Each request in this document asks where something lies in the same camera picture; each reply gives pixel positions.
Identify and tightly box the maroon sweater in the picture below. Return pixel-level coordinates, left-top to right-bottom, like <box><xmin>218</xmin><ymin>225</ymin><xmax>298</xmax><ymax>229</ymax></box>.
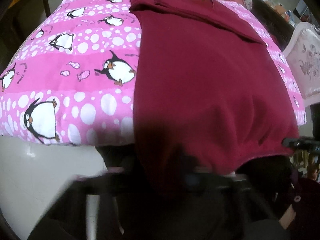
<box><xmin>130</xmin><ymin>0</ymin><xmax>298</xmax><ymax>174</ymax></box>

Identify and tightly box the pink penguin bedspread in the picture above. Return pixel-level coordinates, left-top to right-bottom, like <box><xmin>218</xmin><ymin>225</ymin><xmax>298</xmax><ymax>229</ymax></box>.
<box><xmin>1</xmin><ymin>0</ymin><xmax>306</xmax><ymax>146</ymax></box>

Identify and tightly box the white upholstered chair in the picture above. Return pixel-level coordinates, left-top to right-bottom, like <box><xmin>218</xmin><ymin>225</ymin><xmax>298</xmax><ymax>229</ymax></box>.
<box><xmin>283</xmin><ymin>22</ymin><xmax>320</xmax><ymax>107</ymax></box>

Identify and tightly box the dark wooden desk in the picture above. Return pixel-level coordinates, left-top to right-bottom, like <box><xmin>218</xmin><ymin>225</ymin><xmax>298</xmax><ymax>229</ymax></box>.
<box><xmin>1</xmin><ymin>0</ymin><xmax>51</xmax><ymax>71</ymax></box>

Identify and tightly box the dark bedside cabinet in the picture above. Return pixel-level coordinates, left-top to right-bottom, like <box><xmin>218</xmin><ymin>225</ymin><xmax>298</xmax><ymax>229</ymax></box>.
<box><xmin>251</xmin><ymin>0</ymin><xmax>294</xmax><ymax>51</ymax></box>

